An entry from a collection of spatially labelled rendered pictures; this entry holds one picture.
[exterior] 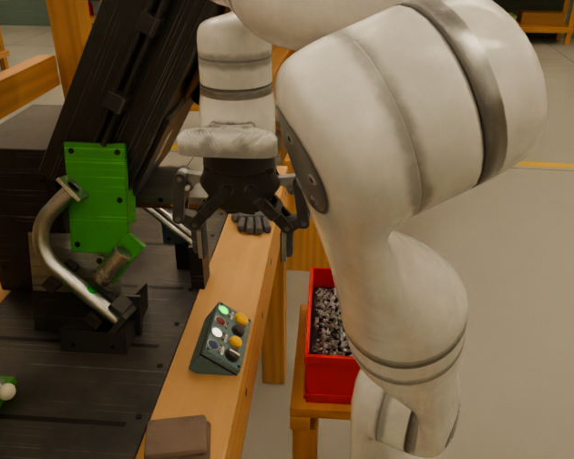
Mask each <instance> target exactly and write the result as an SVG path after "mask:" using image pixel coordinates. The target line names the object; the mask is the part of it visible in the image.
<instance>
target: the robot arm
mask: <svg viewBox="0 0 574 459"><path fill-rule="evenodd" d="M211 1H212V2H214V3H216V4H219V5H224V6H227V7H229V8H230V9H231V12H229V13H227V14H224V15H218V16H214V17H212V18H210V19H207V20H205V21H203V22H202V23H201V24H200V25H199V27H198V31H197V48H198V61H199V74H200V127H195V128H189V129H184V130H183V131H181V133H180V134H179V135H178V136H177V141H178V151H179V154H180V155H181V156H186V157H199V158H203V172H199V171H193V170H190V168H189V167H188V166H185V165H183V166H181V167H180V168H179V170H178V172H177V173H176V175H175V176H174V185H173V211H172V220H173V221H174V222H175V223H176V224H181V223H182V224H185V225H187V226H189V227H190V230H191V239H192V249H193V250H194V252H195V253H199V259H205V258H206V256H207V253H208V250H209V245H208V233H207V221H206V220H207V219H209V218H210V217H211V215H212V214H213V213H214V212H215V211H216V210H217V209H218V208H220V209H222V210H224V211H226V214H234V213H239V212H241V213H244V214H249V215H255V213H256V212H259V211H261V212H262V213H263V214H264V215H265V216H266V217H267V218H268V219H269V220H270V221H273V222H274V223H275V224H276V225H277V226H278V227H279V228H280V229H281V234H280V247H281V262H286V261H287V257H291V256H292V253H293V233H294V232H295V231H296V230H297V229H307V228H308V227H309V225H310V216H311V215H312V218H313V222H314V225H315V227H316V229H317V232H318V234H319V237H320V240H321V242H322V245H323V248H324V251H325V253H326V256H327V259H328V261H329V264H330V268H331V271H332V275H333V282H334V286H335V289H336V294H337V298H338V301H339V306H340V311H341V316H342V321H343V327H344V331H345V334H346V338H347V341H348V344H349V347H350V349H351V352H352V355H353V357H354V358H355V360H356V362H357V363H358V365H359V366H360V368H361V369H360V371H359V373H358V374H357V377H356V379H355V381H354V391H353V397H352V400H351V448H350V459H431V458H433V457H436V456H438V455H440V454H441V453H443V451H444V450H445V449H446V448H447V446H448V445H449V444H450V442H451V439H452V438H453V437H454V435H455V430H456V425H457V421H458V419H459V412H460V407H461V402H460V383H459V373H458V370H459V364H460V360H461V355H462V351H463V347H464V343H465V337H466V323H467V315H468V302H467V294H466V288H465V285H464V282H463V281H462V279H461V277H460V275H459V274H458V272H457V271H456V269H455V268H454V267H453V265H452V264H451V263H450V262H449V261H448V260H447V259H446V258H445V257H444V256H442V255H441V254H440V253H438V252H437V251H436V250H434V249H433V248H431V247H429V246H427V245H425V244H424V243H422V242H421V241H419V240H416V239H414V238H412V237H410V236H407V235H405V234H403V233H401V232H398V231H396V230H394V228H395V227H396V226H397V225H399V224H400V223H402V222H403V221H405V220H407V219H410V218H412V217H413V216H415V215H417V214H419V213H421V212H424V211H426V210H428V209H431V208H433V207H434V206H436V205H438V204H440V203H443V202H445V201H447V200H449V199H451V198H453V197H455V196H457V195H459V194H462V193H464V192H466V191H468V190H470V189H471V188H474V187H476V186H478V185H480V184H482V183H484V182H486V181H488V180H490V179H492V178H494V177H495V176H497V175H499V174H501V173H503V172H504V171H506V170H508V169H510V168H512V167H514V166H515V165H517V163H519V162H521V161H522V160H523V159H525V158H526V157H527V156H528V155H529V154H530V153H531V152H532V150H533V149H534V148H535V147H536V146H537V144H538V143H539V141H540V139H541V136H542V134H543V132H544V128H545V125H546V119H547V113H548V97H547V89H546V84H545V79H544V74H543V71H542V68H541V65H540V63H539V60H538V56H537V54H536V52H535V50H534V48H533V46H532V45H531V44H530V42H529V40H528V37H527V35H526V34H525V32H524V31H523V30H522V29H521V27H520V26H519V25H518V23H517V22H516V21H515V20H514V18H513V17H512V16H511V15H510V14H508V13H507V12H506V11H505V10H504V9H503V8H502V7H501V6H499V5H498V4H496V3H495V2H493V1H492V0H211ZM272 45H275V46H279V47H282V48H286V49H290V50H294V51H297V52H295V53H294V54H293V55H291V56H290V57H288V58H287V59H286V60H285V61H284V62H283V63H282V65H281V67H280V69H279V71H278V74H277V77H276V82H275V102H274V95H273V89H272ZM275 104H276V111H277V116H276V118H277V123H278V128H281V132H282V137H283V140H282V143H283V145H284V148H285V150H287V152H288V155H289V158H290V161H291V163H292V167H293V170H294V173H293V174H282V175H280V174H279V173H278V171H277V168H276V156H277V153H278V145H277V137H276V136H275ZM197 183H200V185H201V186H202V188H203V189H204V190H205V191H206V192H207V194H208V195H209V196H208V197H207V198H206V199H205V201H204V202H203V203H202V204H201V205H200V207H199V208H198V209H197V210H196V211H194V210H191V209H189V199H190V191H192V190H193V189H194V187H195V185H196V184H197ZM280 186H283V187H285V188H286V189H287V192H288V193H289V194H291V195H294V198H295V206H296V212H297V213H296V214H293V215H292V214H291V212H290V211H289V210H287V209H286V208H285V207H284V206H283V204H282V201H281V200H280V199H279V197H278V196H277V195H276V194H275V193H276V191H277V190H278V189H279V187H280Z"/></svg>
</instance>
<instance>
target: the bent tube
mask: <svg viewBox="0 0 574 459"><path fill-rule="evenodd" d="M56 181H57V182H58V183H59V184H60V185H61V186H62V188H61V189H60V190H59V191H58V192H57V193H56V194H55V195H54V196H53V197H52V199H51V200H49V201H48V202H47V204H46V205H45V206H44V207H43V208H42V209H41V210H40V211H39V213H38V214H37V216H36V219H35V222H34V226H33V231H32V241H33V247H34V250H35V253H36V256H37V258H38V260H39V262H40V263H41V265H42V266H43V267H44V268H45V270H46V271H47V272H48V273H49V274H50V275H52V276H53V277H54V278H55V279H57V280H58V281H59V282H60V283H62V284H63V285H64V286H65V287H67V288H68V289H69V290H70V291H72V292H73V293H74V294H75V295H77V296H78V298H79V299H80V300H82V301H83V302H84V303H85V304H87V305H88V306H89V307H90V308H92V309H93V310H94V311H95V312H97V313H98V314H99V315H100V316H102V317H103V318H104V319H105V320H106V321H108V322H109V323H110V324H112V325H114V324H115V323H116V322H117V321H118V319H119V317H118V316H117V314H115V313H114V312H113V311H111V310H110V309H109V308H108V306H109V305H110V304H111V302H109V301H108V300H107V299H106V298H104V297H103V296H102V295H101V294H100V293H95V294H93V293H90V292H88V290H87V286H88V284H87V283H86V282H85V281H84V280H82V279H81V278H80V277H78V276H77V275H76V274H75V273H74V272H73V271H72V270H71V269H70V268H68V267H67V266H66V265H65V264H63V263H62V262H61V261H60V260H59V259H58V258H57V256H56V255H55V253H54V252H53V250H52V248H51V244H50V239H49V233H50V229H51V226H52V224H53V222H54V220H55V219H56V217H57V216H58V215H59V214H60V213H61V212H62V211H63V210H64V209H65V208H66V207H67V206H68V205H69V204H70V203H71V202H72V201H73V200H74V199H75V200H76V201H77V202H79V201H81V200H83V199H87V198H88V197H89V195H88V194H87V193H86V192H85V191H84V190H83V189H82V188H81V187H80V186H79V185H78V184H77V183H76V182H75V181H74V180H73V179H72V178H71V177H70V176H69V175H65V176H62V177H59V178H57V179H56Z"/></svg>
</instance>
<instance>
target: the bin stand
mask: <svg viewBox="0 0 574 459"><path fill-rule="evenodd" d="M307 307H308V305H301V307H300V316H299V325H298V333H297V342H296V352H295V360H294V369H293V378H292V395H291V404H290V429H291V430H292V459H317V447H318V423H319V418H323V419H337V420H351V404H335V403H307V402H306V401H305V399H303V388H304V374H305V364H304V347H305V334H306V321H307Z"/></svg>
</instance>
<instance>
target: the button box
mask: <svg viewBox="0 0 574 459"><path fill-rule="evenodd" d="M220 306H224V307H225V308H226V309H227V310H228V313H227V314H225V313H222V312H221V311H220ZM236 313H238V312H237V311H235V310H234V309H232V308H230V307H229V306H227V305H225V304H224V303H222V302H218V303H217V305H216V306H215V307H214V308H213V310H212V311H211V312H210V314H209V315H208V316H207V317H206V318H205V320H204V323H203V325H202V328H201V331H200V336H199V338H198V341H197V344H196V347H195V350H194V353H193V355H192V358H191V361H190V365H189V369H190V370H191V371H193V372H195V373H201V374H217V375H236V376H237V374H238V373H239V372H240V371H241V365H242V361H243V356H244V353H245V348H246V344H247V340H248V336H249V331H250V327H251V320H250V319H249V321H248V323H247V324H246V325H242V326H243V328H244V330H245V333H244V334H243V335H242V336H240V335H237V334H236V333H235V332H234V331H233V326H234V325H235V324H238V323H237V322H236V320H235V315H236ZM217 317H221V318H222V319H223V320H225V324H224V325H220V324H218V323H217V321H216V318H217ZM214 328H217V329H219V330H220V331H221V336H220V337H218V336H216V335H215V334H214V333H213V332H212V329H214ZM234 335H236V336H238V337H240V338H241V340H242V345H241V347H239V348H236V347H234V346H232V345H231V342H230V338H231V337H232V336H234ZM210 340H213V341H215V342H216V343H217V344H218V349H212V348H211V347H210V346H209V341H210ZM230 347H233V348H235V349H237V350H238V352H239V353H240V358H239V359H238V360H237V361H232V360H231V359H229V358H228V356H227V354H226V351H227V350H228V349H229V348H230Z"/></svg>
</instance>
